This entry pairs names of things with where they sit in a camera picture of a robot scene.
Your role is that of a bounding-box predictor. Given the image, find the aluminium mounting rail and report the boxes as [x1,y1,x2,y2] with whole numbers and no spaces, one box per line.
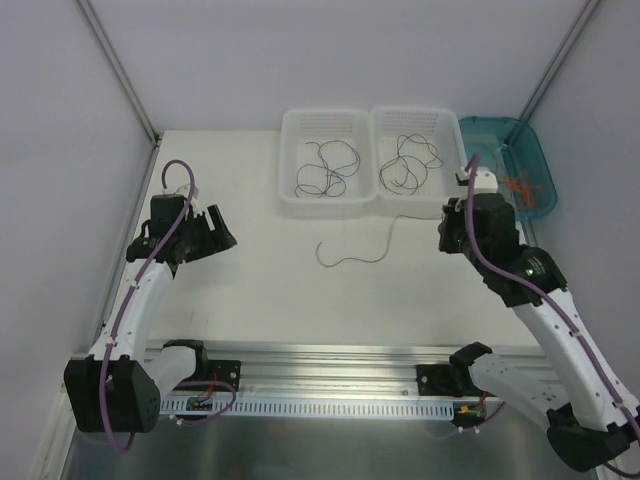
[69,339,551,401]

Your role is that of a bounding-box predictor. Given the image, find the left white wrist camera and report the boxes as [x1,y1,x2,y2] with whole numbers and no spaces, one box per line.
[161,184,202,215]

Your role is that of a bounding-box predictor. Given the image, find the black thin wire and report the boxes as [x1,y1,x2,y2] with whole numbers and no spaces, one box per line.
[377,154,431,196]
[315,213,444,269]
[394,133,444,174]

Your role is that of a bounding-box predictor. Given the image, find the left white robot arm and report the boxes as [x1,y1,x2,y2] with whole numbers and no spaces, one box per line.
[64,194,237,434]

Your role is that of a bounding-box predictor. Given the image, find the right white perforated basket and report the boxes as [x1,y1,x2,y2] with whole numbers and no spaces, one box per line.
[369,106,466,220]

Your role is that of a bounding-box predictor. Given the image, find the blue purple thin wire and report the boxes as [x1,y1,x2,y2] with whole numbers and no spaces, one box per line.
[304,139,362,199]

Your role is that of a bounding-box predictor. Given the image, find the white perforated basket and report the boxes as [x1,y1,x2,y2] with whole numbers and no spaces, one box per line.
[277,108,376,220]
[369,106,466,220]

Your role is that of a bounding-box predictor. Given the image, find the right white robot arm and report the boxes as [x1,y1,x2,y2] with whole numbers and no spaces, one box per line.
[438,193,639,479]

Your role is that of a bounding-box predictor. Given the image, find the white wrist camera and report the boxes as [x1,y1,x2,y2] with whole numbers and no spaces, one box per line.
[455,167,499,194]
[161,184,202,215]

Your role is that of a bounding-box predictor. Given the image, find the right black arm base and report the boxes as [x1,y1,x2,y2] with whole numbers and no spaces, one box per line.
[415,364,481,398]

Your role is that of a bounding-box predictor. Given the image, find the slotted white cable duct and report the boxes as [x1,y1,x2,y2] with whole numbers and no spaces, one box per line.
[160,395,454,421]

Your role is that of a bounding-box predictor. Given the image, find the left white perforated basket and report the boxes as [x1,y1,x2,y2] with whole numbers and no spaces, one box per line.
[277,108,376,220]

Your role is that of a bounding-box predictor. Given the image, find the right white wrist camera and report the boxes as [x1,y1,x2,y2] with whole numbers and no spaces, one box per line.
[455,167,499,194]

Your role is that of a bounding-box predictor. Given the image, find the teal plastic tray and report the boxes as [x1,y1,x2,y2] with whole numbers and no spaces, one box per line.
[459,116,557,221]

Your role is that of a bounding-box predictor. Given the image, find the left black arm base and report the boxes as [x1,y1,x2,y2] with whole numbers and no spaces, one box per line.
[195,359,242,390]

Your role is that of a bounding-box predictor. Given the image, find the orange thin wire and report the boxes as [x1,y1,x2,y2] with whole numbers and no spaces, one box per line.
[492,149,544,211]

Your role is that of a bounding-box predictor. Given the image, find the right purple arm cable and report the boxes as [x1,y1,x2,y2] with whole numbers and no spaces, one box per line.
[464,152,640,476]

